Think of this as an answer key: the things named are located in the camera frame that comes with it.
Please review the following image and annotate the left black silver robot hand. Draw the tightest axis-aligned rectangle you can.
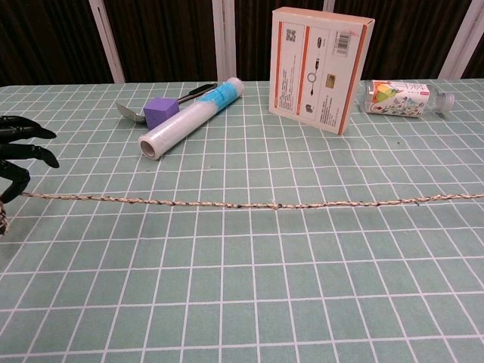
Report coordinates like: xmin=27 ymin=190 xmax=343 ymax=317
xmin=0 ymin=115 xmax=61 ymax=205

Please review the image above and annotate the beige braided rope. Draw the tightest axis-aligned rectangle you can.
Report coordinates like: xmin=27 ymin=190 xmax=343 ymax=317
xmin=0 ymin=192 xmax=484 ymax=236

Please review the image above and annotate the purple cube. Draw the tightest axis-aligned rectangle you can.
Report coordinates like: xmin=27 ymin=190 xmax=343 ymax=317
xmin=143 ymin=97 xmax=179 ymax=129

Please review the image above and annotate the clear plastic wrap roll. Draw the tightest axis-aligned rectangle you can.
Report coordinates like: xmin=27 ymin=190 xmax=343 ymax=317
xmin=138 ymin=76 xmax=244 ymax=161

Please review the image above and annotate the dark brown curtain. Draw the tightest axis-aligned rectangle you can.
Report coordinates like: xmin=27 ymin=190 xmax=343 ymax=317
xmin=0 ymin=0 xmax=484 ymax=87

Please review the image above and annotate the green white grid tablecloth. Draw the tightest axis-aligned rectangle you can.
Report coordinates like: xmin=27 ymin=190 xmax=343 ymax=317
xmin=0 ymin=78 xmax=484 ymax=363

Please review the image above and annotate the white orange cardboard box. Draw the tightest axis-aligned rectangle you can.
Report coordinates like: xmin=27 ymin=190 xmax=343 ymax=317
xmin=268 ymin=6 xmax=376 ymax=136

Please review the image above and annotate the clear bottle with colourful label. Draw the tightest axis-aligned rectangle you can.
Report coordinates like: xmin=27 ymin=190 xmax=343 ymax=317
xmin=357 ymin=79 xmax=456 ymax=120

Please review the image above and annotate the metal spoon with black handle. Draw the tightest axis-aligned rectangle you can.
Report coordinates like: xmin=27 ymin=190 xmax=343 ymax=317
xmin=116 ymin=82 xmax=219 ymax=124

